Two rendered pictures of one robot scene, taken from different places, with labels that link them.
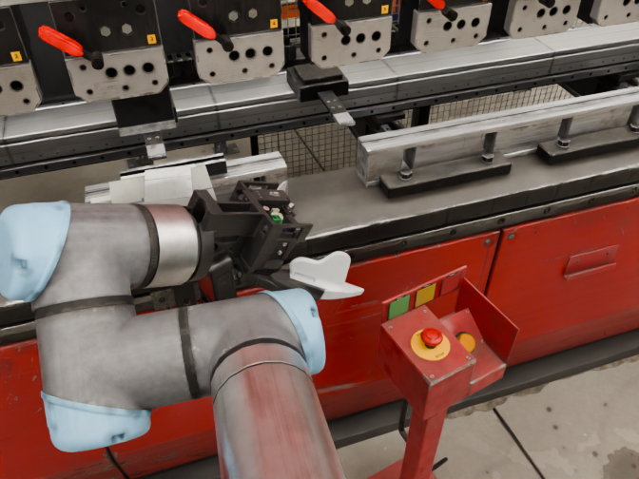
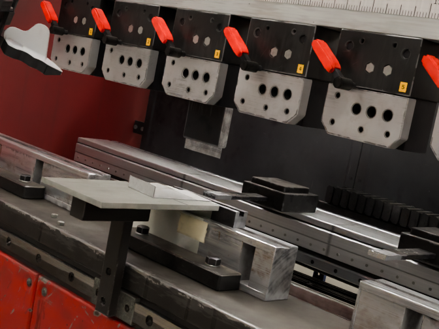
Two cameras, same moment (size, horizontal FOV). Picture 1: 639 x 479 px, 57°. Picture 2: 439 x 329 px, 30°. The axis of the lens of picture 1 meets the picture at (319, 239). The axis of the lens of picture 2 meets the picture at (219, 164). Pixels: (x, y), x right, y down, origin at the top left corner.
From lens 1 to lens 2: 1.19 m
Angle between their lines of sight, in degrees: 66
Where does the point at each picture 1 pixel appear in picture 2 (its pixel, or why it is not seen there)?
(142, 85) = (197, 91)
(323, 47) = (334, 108)
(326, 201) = (291, 318)
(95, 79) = (175, 74)
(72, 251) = not seen: outside the picture
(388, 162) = (382, 316)
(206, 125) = (317, 244)
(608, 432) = not seen: outside the picture
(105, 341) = not seen: outside the picture
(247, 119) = (355, 258)
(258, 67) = (276, 108)
